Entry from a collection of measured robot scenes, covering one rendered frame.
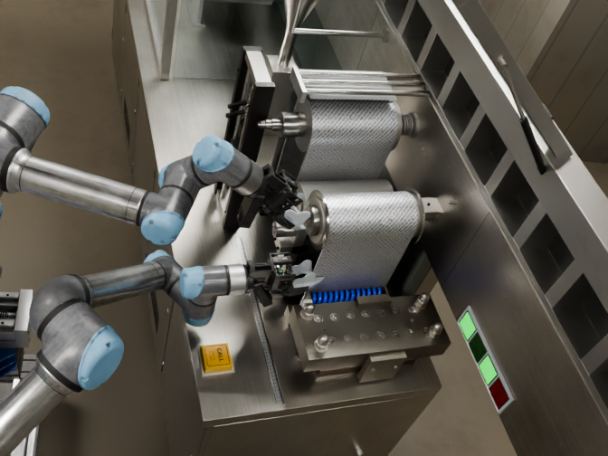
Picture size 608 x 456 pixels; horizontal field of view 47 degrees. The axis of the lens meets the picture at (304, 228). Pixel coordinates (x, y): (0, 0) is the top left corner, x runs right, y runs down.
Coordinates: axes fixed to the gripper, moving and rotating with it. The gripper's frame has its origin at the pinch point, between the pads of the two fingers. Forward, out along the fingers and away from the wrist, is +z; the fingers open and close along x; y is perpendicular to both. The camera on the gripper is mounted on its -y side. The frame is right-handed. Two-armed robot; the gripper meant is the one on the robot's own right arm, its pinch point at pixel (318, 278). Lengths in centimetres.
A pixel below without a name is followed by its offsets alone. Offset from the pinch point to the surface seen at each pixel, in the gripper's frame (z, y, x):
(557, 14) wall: 178, -17, 159
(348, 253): 5.5, 9.9, -0.2
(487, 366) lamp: 29.4, 10.0, -35.3
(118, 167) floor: -32, -109, 148
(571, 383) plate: 30, 32, -51
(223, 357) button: -24.3, -16.5, -10.9
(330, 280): 3.7, -1.0, -0.3
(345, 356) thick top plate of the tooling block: 3.3, -6.4, -20.0
